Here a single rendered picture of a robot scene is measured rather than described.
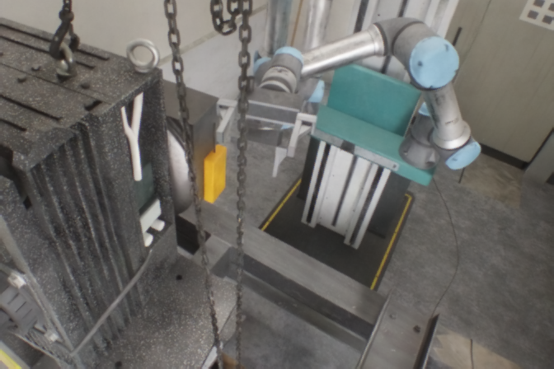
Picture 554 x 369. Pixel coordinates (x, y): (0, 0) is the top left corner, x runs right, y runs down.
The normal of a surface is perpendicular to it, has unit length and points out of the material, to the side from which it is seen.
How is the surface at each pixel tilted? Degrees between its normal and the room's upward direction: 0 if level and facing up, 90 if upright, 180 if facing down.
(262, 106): 92
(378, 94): 90
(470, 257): 0
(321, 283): 0
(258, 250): 0
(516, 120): 90
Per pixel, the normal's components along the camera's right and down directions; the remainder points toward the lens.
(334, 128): 0.11, -0.73
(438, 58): 0.21, 0.60
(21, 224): 0.91, 0.34
